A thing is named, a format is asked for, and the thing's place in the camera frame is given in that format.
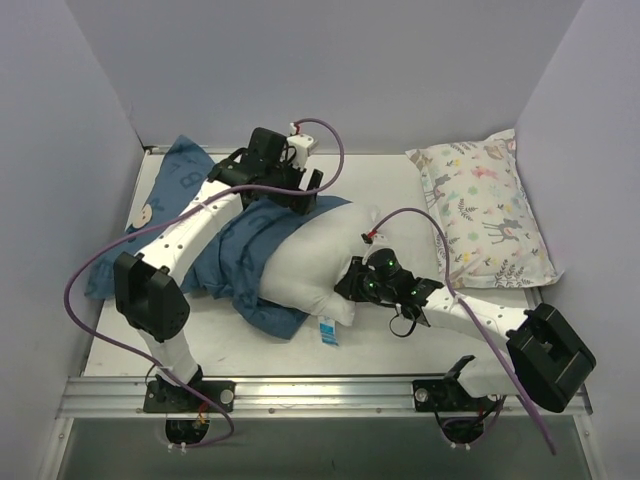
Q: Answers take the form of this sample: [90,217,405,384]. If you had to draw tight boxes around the white pillow insert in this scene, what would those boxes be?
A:
[259,203,381,327]

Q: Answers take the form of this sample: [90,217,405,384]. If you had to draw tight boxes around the blue cartoon print pillowcase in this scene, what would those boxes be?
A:
[83,133,351,342]

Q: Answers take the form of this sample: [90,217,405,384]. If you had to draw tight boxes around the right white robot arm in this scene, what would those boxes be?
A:
[334,248,596,413]

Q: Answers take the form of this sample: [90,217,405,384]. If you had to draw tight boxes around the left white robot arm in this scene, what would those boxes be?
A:
[114,125,318,411]

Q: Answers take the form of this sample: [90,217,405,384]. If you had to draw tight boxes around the floral deer print pillow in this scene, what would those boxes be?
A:
[406,129,561,289]

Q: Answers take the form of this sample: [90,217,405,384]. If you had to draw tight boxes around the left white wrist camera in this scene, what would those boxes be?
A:
[285,133,319,171]

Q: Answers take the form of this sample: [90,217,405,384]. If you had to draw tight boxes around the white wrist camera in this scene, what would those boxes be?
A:
[285,133,319,171]
[361,231,389,258]

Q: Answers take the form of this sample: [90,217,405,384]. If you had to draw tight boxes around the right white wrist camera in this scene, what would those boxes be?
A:
[361,231,389,258]

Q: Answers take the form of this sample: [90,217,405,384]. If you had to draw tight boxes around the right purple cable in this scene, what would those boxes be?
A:
[367,207,559,456]

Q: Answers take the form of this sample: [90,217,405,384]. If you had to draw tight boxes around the purple cable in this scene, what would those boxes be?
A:
[64,117,346,447]
[367,207,559,456]

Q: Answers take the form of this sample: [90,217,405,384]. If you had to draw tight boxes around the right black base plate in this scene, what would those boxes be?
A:
[412,379,473,413]

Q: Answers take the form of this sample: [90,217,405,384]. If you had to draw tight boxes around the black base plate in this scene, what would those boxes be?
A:
[143,378,237,414]
[412,379,473,413]

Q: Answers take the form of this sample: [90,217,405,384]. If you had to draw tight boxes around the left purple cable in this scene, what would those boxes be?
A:
[64,117,346,447]

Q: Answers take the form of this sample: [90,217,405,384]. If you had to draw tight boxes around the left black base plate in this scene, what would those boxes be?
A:
[143,378,237,414]

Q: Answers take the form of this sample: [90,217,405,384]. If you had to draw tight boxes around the aluminium mounting rail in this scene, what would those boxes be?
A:
[58,375,594,419]

